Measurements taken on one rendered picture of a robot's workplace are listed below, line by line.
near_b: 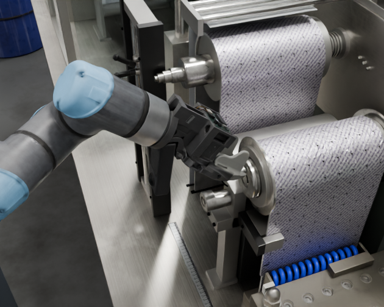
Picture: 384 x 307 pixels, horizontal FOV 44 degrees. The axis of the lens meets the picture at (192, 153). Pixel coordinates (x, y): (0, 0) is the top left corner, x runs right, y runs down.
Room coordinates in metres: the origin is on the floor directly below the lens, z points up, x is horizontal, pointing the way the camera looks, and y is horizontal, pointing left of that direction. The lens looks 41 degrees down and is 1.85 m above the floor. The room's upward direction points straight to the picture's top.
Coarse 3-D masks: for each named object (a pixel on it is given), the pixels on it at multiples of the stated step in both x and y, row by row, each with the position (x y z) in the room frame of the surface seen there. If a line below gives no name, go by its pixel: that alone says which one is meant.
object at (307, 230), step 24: (360, 192) 0.64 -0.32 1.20; (288, 216) 0.58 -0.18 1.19; (312, 216) 0.60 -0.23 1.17; (336, 216) 0.62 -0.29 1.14; (360, 216) 0.64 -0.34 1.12; (288, 240) 0.59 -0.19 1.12; (312, 240) 0.61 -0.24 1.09; (336, 240) 0.63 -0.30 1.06; (264, 264) 0.57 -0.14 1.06; (288, 264) 0.59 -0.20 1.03
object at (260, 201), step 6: (372, 120) 0.72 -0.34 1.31; (378, 126) 0.70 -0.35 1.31; (246, 150) 0.65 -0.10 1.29; (252, 150) 0.63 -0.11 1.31; (252, 156) 0.63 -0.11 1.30; (258, 156) 0.62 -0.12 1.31; (258, 162) 0.61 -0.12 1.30; (258, 168) 0.60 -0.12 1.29; (264, 168) 0.60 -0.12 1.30; (264, 174) 0.59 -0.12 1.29; (264, 180) 0.58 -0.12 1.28; (264, 186) 0.58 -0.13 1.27; (264, 192) 0.58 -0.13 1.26; (252, 198) 0.61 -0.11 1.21; (258, 198) 0.59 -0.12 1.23; (264, 198) 0.58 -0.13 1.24; (258, 204) 0.59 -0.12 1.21; (264, 204) 0.57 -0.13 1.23
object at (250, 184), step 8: (248, 160) 0.63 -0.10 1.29; (248, 168) 0.61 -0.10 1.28; (256, 168) 0.61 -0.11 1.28; (248, 176) 0.61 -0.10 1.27; (256, 176) 0.60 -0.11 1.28; (240, 184) 0.63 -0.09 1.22; (248, 184) 0.61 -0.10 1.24; (256, 184) 0.59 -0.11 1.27; (248, 192) 0.60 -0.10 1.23; (256, 192) 0.59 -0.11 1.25
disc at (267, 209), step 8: (248, 136) 0.66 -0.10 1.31; (240, 144) 0.69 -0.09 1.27; (248, 144) 0.66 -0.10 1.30; (256, 144) 0.63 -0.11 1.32; (264, 152) 0.61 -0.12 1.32; (264, 160) 0.60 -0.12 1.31; (272, 176) 0.57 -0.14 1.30; (272, 184) 0.57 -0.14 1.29; (272, 192) 0.56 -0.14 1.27; (272, 200) 0.56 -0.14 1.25; (256, 208) 0.61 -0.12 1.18; (264, 208) 0.58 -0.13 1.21; (272, 208) 0.56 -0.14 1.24
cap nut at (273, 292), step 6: (270, 288) 0.51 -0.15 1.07; (276, 288) 0.51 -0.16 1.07; (270, 294) 0.50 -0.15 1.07; (276, 294) 0.49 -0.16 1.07; (264, 300) 0.50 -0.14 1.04; (270, 300) 0.49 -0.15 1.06; (276, 300) 0.49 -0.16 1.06; (264, 306) 0.49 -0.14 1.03; (270, 306) 0.49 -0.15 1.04; (276, 306) 0.49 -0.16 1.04
